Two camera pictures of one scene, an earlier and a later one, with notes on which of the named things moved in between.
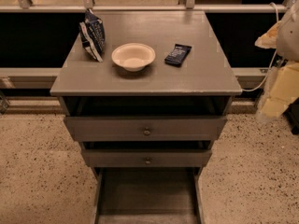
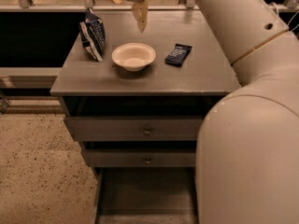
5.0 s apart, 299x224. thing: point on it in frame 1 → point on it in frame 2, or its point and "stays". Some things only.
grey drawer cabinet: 149,115 stays
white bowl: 134,57 stays
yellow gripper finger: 269,39 → 140,10
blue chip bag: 93,35 stays
